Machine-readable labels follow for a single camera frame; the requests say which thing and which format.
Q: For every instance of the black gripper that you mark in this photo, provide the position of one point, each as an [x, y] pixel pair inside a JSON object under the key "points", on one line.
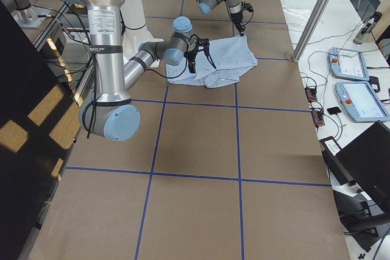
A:
{"points": [[191, 55], [237, 18]]}

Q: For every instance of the light blue button shirt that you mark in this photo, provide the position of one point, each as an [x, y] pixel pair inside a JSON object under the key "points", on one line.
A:
{"points": [[232, 58]]}

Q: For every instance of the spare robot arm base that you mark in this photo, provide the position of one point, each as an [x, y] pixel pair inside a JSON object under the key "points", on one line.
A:
{"points": [[26, 16]]}

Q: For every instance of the clear plastic bag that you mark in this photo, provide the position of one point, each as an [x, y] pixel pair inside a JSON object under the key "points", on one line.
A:
{"points": [[296, 19]]}

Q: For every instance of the upper blue teach pendant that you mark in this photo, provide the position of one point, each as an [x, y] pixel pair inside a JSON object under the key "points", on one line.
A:
{"points": [[348, 64]]}

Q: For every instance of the blue teach pendant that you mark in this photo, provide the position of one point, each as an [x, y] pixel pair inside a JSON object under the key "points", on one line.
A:
{"points": [[348, 64], [361, 102]]}

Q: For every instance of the lower blue teach pendant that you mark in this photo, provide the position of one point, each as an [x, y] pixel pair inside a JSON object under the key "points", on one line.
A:
{"points": [[361, 102]]}

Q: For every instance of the black monitor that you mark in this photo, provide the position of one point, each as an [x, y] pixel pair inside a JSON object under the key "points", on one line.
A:
{"points": [[363, 163]]}

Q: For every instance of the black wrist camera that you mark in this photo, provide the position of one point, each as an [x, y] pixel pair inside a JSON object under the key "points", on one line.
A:
{"points": [[203, 45], [246, 6]]}

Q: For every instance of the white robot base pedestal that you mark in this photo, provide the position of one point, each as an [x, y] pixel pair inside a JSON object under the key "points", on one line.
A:
{"points": [[136, 31]]}

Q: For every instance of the aluminium frame post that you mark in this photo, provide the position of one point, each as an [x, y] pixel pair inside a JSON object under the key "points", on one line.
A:
{"points": [[309, 29]]}

